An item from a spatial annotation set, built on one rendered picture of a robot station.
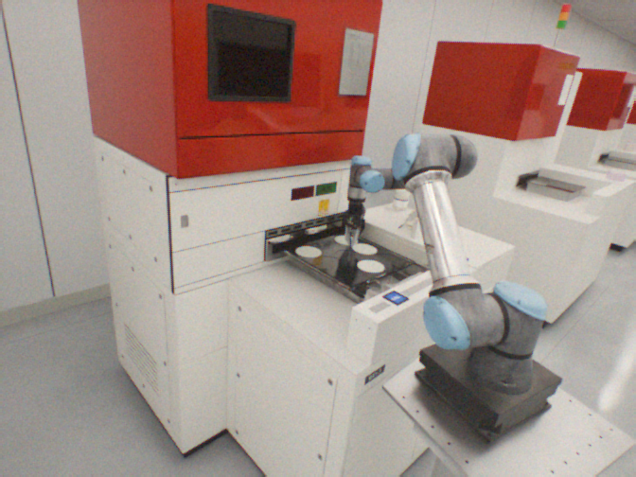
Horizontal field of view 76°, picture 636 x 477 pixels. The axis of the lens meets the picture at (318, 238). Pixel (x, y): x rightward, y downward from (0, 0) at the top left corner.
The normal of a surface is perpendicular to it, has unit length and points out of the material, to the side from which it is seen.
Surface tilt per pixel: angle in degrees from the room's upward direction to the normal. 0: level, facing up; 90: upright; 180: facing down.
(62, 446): 0
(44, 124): 90
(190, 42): 90
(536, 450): 0
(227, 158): 90
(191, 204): 90
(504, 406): 2
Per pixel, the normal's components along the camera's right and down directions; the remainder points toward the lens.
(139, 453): 0.10, -0.92
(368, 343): -0.72, 0.21
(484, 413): -0.86, 0.12
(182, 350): 0.68, 0.34
